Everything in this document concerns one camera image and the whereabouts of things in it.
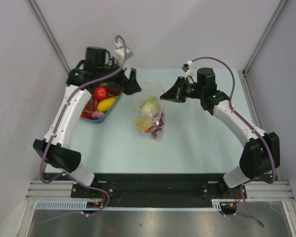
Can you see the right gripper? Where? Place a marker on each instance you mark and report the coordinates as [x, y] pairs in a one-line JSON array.
[[175, 94]]

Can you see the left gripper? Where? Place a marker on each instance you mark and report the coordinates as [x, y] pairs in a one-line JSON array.
[[128, 86]]

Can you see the dark red plum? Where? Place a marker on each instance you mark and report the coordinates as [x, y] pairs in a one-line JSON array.
[[113, 92]]

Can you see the clear pink-dotted zip bag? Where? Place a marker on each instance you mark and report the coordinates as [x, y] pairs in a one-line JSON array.
[[150, 116]]

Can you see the yellow fruit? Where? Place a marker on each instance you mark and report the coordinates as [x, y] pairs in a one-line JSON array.
[[144, 123]]

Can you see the red grape bunch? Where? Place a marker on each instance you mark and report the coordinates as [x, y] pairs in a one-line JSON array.
[[156, 130]]

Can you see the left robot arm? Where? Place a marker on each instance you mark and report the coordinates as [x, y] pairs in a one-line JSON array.
[[98, 67]]

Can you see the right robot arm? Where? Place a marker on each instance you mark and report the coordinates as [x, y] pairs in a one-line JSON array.
[[261, 150]]

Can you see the red apple in tray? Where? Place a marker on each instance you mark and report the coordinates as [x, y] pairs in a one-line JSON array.
[[100, 93]]

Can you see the yellow mango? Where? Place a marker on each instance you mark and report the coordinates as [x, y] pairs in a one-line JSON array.
[[106, 104]]

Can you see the purple onion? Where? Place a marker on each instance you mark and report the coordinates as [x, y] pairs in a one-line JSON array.
[[97, 115]]

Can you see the blue plastic fruit tray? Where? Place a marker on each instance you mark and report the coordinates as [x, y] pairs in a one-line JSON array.
[[106, 113]]

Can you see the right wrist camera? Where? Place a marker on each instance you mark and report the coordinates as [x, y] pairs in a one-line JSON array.
[[187, 69]]

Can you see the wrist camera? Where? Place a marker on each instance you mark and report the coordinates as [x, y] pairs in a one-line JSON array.
[[122, 53], [187, 69]]

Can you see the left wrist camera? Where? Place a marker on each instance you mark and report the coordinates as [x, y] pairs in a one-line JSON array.
[[122, 53]]

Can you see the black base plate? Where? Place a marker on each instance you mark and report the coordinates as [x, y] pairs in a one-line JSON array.
[[165, 190]]

